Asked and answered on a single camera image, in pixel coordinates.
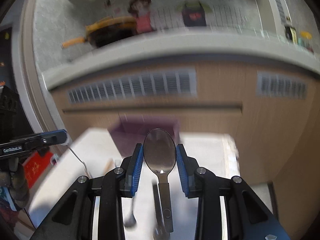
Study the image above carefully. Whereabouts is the cream fringed tablecloth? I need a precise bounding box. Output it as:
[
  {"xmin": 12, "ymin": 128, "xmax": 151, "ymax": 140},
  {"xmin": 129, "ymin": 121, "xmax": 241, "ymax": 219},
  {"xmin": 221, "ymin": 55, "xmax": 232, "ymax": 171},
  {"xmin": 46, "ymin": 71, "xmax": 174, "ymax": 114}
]
[{"xmin": 28, "ymin": 128, "xmax": 240, "ymax": 239}]

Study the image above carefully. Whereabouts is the cartoon wall sticker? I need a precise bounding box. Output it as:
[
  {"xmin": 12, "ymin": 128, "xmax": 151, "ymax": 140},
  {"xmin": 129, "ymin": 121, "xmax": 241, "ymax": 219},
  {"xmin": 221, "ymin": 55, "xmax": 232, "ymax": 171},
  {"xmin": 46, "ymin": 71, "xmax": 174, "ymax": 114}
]
[{"xmin": 105, "ymin": 0, "xmax": 251, "ymax": 34}]

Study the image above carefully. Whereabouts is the yellow-handled frying pan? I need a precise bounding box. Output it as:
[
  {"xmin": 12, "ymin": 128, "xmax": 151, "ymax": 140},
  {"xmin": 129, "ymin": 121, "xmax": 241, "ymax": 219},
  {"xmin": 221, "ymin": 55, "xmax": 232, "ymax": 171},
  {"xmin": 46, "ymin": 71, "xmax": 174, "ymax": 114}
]
[{"xmin": 61, "ymin": 16, "xmax": 137, "ymax": 49}]

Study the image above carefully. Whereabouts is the small grey vent grille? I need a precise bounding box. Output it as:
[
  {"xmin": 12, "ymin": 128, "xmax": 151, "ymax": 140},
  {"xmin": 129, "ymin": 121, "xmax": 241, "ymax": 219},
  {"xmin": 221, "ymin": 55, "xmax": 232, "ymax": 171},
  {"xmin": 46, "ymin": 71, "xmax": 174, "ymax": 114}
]
[{"xmin": 256, "ymin": 72, "xmax": 308, "ymax": 100}]

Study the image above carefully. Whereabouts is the maroon plastic utensil holder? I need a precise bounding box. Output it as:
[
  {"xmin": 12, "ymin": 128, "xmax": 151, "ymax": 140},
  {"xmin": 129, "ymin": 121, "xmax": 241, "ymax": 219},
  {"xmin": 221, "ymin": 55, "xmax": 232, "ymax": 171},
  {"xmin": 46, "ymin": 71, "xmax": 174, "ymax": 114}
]
[{"xmin": 107, "ymin": 115, "xmax": 181, "ymax": 157}]

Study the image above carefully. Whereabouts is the translucent brown plastic spoon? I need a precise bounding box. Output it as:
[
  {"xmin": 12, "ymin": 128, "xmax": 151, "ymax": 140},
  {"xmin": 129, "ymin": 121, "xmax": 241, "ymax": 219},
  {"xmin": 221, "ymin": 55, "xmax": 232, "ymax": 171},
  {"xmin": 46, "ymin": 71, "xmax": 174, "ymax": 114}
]
[{"xmin": 143, "ymin": 128, "xmax": 176, "ymax": 233}]

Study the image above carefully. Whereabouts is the dark sauce bottle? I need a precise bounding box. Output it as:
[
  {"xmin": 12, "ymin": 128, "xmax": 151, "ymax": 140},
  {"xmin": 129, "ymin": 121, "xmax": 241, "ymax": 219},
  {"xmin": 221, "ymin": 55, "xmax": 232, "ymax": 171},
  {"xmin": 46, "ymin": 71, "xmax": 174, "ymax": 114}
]
[{"xmin": 284, "ymin": 25, "xmax": 298, "ymax": 44}]

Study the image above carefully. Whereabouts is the long grey vent grille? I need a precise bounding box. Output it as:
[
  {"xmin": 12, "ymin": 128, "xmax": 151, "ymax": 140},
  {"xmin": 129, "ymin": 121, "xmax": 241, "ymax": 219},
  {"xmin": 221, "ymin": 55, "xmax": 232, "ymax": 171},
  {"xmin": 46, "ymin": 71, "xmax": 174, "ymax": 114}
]
[{"xmin": 67, "ymin": 68, "xmax": 197, "ymax": 104}]

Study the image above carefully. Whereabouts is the smiley-handle metal spoon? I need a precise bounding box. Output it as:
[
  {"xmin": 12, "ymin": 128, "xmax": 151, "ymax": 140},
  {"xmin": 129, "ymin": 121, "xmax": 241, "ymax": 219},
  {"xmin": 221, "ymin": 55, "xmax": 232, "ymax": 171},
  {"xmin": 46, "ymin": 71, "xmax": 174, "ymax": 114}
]
[{"xmin": 152, "ymin": 180, "xmax": 170, "ymax": 239}]

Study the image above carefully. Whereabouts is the wooden spoon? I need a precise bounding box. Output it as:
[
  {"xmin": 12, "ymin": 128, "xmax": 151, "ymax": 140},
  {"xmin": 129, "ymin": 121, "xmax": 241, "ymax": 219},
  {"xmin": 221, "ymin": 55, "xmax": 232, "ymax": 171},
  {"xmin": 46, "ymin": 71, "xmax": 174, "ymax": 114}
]
[{"xmin": 104, "ymin": 158, "xmax": 114, "ymax": 174}]

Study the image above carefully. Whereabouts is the yellow-lid jar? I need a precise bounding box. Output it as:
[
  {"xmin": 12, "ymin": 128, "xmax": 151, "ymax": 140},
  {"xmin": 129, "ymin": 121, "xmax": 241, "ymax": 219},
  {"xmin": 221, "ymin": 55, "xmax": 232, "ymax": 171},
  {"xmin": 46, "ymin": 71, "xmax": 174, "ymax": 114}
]
[{"xmin": 298, "ymin": 31, "xmax": 313, "ymax": 53}]

